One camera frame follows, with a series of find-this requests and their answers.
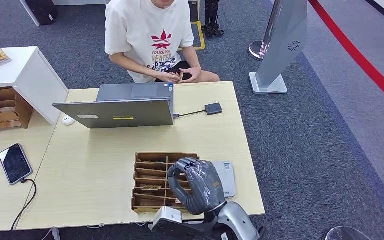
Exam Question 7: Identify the person's left hand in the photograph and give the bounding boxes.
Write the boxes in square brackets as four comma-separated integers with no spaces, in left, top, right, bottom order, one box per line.
[178,65,202,84]

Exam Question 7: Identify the person's right hand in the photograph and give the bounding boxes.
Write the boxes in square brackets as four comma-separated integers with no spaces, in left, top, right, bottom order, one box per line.
[157,70,183,84]

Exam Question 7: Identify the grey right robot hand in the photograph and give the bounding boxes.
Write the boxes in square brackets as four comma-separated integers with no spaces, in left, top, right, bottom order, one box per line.
[167,156,228,217]

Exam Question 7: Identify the person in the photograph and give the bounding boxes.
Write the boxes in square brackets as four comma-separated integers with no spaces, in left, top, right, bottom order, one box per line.
[104,0,221,85]

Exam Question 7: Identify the wooden card tray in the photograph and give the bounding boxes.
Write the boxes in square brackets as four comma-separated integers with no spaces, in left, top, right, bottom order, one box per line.
[130,152,201,215]

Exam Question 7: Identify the black usb hub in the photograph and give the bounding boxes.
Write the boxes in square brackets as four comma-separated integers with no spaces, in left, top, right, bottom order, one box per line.
[204,102,224,116]

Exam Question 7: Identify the black robot legs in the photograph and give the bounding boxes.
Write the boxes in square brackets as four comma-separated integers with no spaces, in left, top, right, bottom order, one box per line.
[201,0,226,38]

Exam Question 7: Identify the grey laptop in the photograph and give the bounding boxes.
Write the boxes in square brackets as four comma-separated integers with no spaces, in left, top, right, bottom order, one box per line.
[52,81,176,129]

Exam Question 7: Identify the grey kiosk stand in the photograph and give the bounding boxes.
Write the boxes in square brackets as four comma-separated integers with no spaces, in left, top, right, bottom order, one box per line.
[248,0,309,96]

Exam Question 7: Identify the white cabinet box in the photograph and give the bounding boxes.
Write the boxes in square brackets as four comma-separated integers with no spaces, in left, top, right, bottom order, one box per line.
[0,46,70,126]

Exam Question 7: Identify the black box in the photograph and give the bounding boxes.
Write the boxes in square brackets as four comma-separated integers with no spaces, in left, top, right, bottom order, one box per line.
[24,0,60,26]

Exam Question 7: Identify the glossy grey round cover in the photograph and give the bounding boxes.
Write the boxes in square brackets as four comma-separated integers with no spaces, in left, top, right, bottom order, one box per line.
[324,226,374,240]

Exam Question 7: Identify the wooden pigeonhole organizer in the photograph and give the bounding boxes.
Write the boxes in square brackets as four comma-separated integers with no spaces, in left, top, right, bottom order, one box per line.
[0,86,34,133]

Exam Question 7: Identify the black smartphone with grey case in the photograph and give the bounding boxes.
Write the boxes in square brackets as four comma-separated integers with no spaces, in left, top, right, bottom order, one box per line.
[0,143,34,186]

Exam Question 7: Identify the black hub cable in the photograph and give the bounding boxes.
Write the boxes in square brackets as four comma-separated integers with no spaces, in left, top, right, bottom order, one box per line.
[173,109,207,119]

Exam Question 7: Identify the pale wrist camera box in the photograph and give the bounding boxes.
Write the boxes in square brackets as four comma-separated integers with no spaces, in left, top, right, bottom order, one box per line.
[149,205,220,240]

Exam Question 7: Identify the chrome stanchion post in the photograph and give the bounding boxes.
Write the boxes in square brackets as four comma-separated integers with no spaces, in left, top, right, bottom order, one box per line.
[248,0,284,62]

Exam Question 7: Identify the white desk frame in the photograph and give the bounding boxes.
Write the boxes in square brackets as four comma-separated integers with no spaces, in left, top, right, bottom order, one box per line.
[19,0,43,27]

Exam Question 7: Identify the black phone cable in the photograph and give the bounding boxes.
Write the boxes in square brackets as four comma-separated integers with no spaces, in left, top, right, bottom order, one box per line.
[10,178,38,232]

